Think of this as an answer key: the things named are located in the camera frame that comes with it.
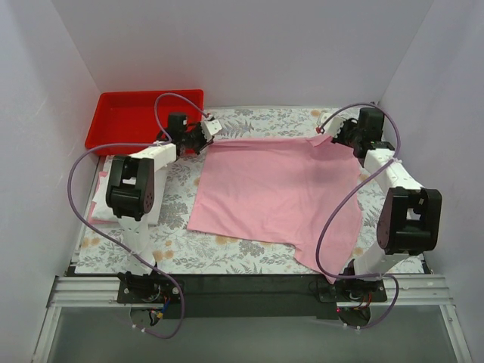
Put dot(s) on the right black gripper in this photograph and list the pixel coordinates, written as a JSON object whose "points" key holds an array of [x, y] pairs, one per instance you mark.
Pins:
{"points": [[341, 133]]}

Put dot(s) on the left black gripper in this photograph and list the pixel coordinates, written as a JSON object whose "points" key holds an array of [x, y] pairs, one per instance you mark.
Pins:
{"points": [[199, 138]]}

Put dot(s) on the pink t shirt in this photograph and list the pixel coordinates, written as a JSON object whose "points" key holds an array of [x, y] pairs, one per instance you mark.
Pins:
{"points": [[281, 190], [99, 212]]}

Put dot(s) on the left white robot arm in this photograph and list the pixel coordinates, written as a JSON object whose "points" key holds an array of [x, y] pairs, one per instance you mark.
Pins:
{"points": [[135, 191]]}

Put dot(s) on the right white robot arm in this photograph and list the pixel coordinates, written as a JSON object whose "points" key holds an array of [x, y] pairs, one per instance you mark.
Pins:
{"points": [[409, 221]]}

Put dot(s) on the red plastic tray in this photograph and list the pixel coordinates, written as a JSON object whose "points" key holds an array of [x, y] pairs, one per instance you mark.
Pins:
{"points": [[136, 117]]}

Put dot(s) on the folded pink t shirt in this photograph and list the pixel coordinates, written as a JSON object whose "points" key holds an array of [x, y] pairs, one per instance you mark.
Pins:
{"points": [[99, 212]]}

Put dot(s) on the folded white t shirt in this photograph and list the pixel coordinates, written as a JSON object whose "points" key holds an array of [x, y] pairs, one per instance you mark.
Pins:
{"points": [[160, 178]]}

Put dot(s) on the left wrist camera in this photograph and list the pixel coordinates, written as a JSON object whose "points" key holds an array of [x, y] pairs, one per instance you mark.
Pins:
{"points": [[210, 128]]}

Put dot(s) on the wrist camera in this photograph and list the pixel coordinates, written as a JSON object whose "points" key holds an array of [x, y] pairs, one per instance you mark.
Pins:
{"points": [[210, 128], [329, 125]]}

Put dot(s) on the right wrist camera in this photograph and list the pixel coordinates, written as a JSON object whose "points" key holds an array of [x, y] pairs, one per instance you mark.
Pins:
{"points": [[329, 125]]}

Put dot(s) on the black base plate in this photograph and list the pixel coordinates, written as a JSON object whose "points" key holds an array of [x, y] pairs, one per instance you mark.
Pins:
{"points": [[241, 296]]}

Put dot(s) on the aluminium frame rail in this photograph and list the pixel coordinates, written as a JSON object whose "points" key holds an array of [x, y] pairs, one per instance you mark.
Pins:
{"points": [[93, 291]]}

